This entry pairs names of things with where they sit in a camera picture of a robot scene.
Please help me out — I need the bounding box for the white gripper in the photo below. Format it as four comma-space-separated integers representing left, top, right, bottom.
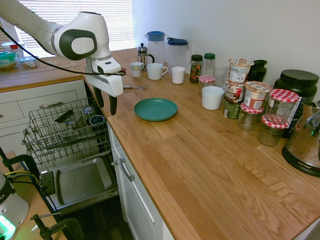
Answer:
87, 74, 125, 117

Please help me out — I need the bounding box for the silver metal fork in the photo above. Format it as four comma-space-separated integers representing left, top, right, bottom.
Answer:
122, 84, 150, 91

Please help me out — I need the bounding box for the open dishwasher door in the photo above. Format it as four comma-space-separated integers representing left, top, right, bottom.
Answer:
39, 157, 120, 216

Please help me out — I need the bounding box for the dark blue cup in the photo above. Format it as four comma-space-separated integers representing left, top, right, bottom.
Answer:
89, 114, 106, 126

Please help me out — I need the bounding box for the shiny metal cup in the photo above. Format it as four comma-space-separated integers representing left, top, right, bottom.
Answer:
82, 106, 96, 120

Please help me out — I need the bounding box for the small patterned white cup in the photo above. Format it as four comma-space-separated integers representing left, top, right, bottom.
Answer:
129, 61, 145, 78

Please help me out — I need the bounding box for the black kitchen utensil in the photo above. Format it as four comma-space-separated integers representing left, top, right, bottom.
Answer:
54, 109, 75, 124

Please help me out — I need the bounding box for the teal green plate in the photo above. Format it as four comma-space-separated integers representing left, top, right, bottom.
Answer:
133, 97, 179, 123

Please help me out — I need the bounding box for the glass French press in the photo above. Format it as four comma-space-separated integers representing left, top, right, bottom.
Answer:
136, 42, 156, 71

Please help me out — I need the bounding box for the tall blue-lidded plastic pitcher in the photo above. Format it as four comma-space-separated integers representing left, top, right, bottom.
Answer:
144, 30, 166, 67

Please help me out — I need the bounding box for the white ribbed cup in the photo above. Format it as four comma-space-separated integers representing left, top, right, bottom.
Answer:
171, 66, 186, 85

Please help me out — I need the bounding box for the wide blue-lidded plastic pitcher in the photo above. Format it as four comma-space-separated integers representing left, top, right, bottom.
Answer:
166, 37, 192, 76

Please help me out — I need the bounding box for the small blue-lidded container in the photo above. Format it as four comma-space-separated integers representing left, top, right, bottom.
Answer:
19, 56, 41, 69

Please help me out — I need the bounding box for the black-lidded spice jar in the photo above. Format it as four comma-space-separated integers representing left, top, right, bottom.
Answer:
189, 54, 204, 84

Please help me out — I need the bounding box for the dark green C-clamp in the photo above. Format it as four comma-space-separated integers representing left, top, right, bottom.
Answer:
30, 213, 85, 240
1, 154, 41, 181

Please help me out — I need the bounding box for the small checkered-lid glass jar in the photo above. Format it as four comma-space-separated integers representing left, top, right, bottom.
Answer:
198, 74, 216, 97

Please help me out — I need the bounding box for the plain white cup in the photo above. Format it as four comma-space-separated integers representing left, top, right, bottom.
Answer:
201, 86, 225, 111

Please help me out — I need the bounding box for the green-lidded food container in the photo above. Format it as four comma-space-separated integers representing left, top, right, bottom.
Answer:
0, 51, 19, 72

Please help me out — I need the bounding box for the green-lidded spice jar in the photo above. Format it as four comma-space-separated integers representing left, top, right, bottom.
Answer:
202, 52, 217, 77

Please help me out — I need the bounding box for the white-lidded clear container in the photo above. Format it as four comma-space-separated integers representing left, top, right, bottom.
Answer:
0, 41, 26, 59

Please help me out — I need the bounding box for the clear drinking glass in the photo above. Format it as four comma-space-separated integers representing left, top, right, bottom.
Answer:
213, 64, 230, 89

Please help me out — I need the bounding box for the green tin can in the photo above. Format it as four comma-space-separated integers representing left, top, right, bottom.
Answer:
223, 97, 242, 120

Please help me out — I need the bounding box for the brown chocolate oatmeal cup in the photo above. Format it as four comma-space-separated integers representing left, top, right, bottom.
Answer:
225, 80, 246, 104

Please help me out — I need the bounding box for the white blue oatmeal cup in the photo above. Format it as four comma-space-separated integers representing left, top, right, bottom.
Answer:
228, 57, 255, 84

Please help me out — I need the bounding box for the medium checkered-lid glass jar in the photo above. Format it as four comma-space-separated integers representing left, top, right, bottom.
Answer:
237, 102, 265, 132

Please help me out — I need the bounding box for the red oatmeal cup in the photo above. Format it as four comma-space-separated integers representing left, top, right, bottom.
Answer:
242, 80, 273, 109

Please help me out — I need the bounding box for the black shaker bottle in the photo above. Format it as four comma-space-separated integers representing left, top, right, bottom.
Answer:
247, 59, 269, 84

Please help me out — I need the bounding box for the faceted checkered-lid glass jar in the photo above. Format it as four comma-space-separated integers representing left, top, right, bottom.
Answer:
256, 116, 290, 147

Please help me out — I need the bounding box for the large checkered-lid glass jar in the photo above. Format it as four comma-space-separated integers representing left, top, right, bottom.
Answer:
264, 88, 300, 126

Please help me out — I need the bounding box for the large black protein tub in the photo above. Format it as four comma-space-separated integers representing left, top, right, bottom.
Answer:
273, 69, 320, 140

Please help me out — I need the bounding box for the stainless steel electric kettle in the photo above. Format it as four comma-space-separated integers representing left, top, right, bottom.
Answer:
281, 100, 320, 178

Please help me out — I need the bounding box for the silver drawer handle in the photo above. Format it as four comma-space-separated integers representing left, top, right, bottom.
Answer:
39, 100, 65, 109

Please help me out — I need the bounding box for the white mug with handle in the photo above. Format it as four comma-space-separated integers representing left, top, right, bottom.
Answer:
146, 62, 169, 81

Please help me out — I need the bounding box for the grey wire dishwasher rack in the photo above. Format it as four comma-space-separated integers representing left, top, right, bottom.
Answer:
21, 97, 112, 166

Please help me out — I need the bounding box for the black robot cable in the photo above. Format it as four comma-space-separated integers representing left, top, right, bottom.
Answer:
0, 25, 127, 76

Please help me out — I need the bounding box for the silver cabinet door handle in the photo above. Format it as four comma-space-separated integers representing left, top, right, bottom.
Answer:
119, 157, 135, 183

